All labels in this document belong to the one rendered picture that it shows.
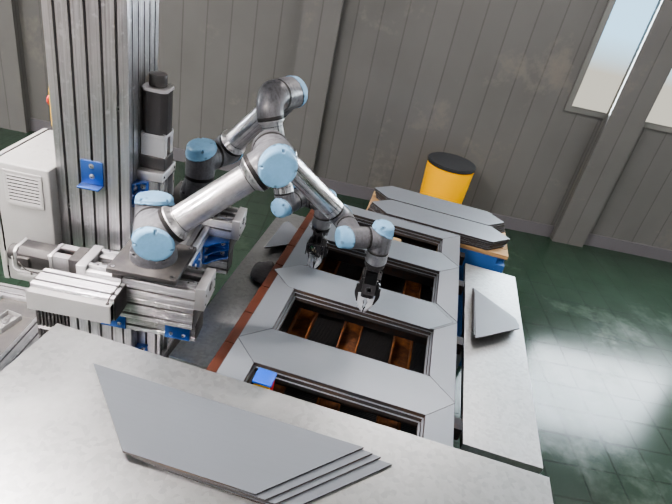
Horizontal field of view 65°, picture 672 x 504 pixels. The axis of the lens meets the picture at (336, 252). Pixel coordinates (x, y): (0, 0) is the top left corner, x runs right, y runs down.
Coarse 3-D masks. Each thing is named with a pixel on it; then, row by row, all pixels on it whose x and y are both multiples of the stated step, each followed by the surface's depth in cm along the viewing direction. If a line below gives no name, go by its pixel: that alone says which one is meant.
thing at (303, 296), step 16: (368, 224) 270; (432, 240) 267; (416, 272) 239; (432, 272) 238; (288, 304) 198; (320, 304) 204; (336, 304) 204; (368, 320) 202; (384, 320) 202; (432, 336) 197; (256, 368) 167; (272, 368) 166; (288, 384) 166; (304, 384) 166; (320, 384) 165; (336, 400) 165; (352, 400) 164; (368, 400) 164; (400, 416) 162; (416, 416) 162; (416, 432) 160
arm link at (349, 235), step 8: (344, 224) 176; (352, 224) 174; (336, 232) 174; (344, 232) 170; (352, 232) 171; (360, 232) 172; (368, 232) 173; (336, 240) 174; (344, 240) 170; (352, 240) 171; (360, 240) 172; (368, 240) 172; (344, 248) 174; (352, 248) 174; (360, 248) 174; (368, 248) 175
